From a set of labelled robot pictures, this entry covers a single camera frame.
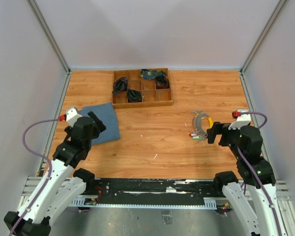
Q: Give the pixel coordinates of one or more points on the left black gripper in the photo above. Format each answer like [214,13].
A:
[98,124]

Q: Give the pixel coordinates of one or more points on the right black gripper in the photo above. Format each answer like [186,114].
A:
[218,128]

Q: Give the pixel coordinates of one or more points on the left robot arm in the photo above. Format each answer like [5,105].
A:
[62,183]

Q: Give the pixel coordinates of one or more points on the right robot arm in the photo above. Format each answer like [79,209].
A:
[263,217]

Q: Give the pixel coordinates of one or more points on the blue folded cloth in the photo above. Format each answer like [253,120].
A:
[106,113]

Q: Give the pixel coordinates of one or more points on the dark rolled tie centre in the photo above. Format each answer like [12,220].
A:
[134,96]

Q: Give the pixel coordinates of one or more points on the dark rolled tie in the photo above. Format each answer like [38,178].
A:
[120,85]
[134,96]
[161,82]

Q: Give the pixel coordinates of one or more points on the dark rolled tie left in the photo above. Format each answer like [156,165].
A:
[120,85]

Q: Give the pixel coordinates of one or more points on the wooden compartment tray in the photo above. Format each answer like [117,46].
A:
[152,97]

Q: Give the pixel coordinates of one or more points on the blue yellow patterned tie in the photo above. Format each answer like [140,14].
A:
[150,74]

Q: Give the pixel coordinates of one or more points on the dark rolled tie right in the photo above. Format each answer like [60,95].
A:
[161,82]

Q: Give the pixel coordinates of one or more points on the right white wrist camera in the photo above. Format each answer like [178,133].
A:
[242,118]

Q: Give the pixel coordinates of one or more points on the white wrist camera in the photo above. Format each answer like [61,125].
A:
[70,116]
[242,118]

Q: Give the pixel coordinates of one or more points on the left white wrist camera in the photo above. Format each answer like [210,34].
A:
[70,116]

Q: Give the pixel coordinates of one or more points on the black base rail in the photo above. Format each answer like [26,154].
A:
[205,188]

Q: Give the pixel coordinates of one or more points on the grey slotted cable duct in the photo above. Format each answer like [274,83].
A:
[148,200]

